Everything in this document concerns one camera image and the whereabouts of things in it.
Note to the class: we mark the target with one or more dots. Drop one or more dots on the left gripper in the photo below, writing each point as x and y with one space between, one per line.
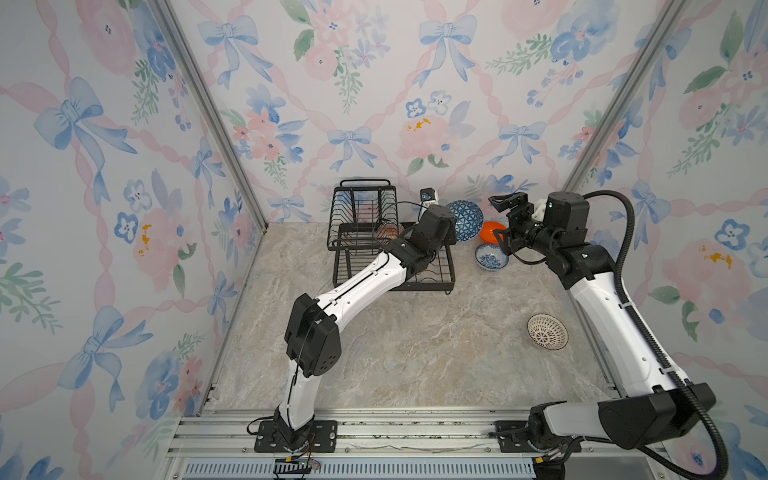
450 238

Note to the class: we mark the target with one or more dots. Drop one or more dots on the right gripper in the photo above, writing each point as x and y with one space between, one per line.
525 212

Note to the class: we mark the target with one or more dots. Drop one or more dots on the dark blue patterned bowl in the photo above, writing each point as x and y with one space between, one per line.
469 219

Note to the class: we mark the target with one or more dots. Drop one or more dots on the white blue floral bowl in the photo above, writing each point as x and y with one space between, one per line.
490 257

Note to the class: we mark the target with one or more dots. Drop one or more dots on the red patterned bowl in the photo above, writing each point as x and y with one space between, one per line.
388 231

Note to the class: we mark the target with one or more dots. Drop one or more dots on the black wire dish rack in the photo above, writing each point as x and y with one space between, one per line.
364 221

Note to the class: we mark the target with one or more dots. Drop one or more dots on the beige lattice bowl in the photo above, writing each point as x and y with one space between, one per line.
547 332

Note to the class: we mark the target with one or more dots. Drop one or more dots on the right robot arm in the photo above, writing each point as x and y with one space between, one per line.
658 401

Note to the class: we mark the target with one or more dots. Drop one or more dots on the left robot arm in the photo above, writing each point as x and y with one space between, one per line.
313 333

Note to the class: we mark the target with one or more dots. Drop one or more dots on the orange plastic bowl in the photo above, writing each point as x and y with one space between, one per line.
491 232

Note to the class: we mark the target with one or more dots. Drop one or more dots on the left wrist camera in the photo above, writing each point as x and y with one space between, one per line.
428 197

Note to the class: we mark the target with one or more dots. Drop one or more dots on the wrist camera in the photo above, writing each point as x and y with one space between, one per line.
566 213
428 197

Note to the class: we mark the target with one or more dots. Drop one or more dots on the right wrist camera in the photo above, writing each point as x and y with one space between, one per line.
566 213

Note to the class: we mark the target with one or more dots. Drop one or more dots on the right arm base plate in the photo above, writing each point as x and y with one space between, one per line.
517 436

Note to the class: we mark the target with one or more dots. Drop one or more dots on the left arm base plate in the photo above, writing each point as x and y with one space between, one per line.
317 436

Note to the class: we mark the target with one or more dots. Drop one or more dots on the aluminium rail frame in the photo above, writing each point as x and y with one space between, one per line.
376 443

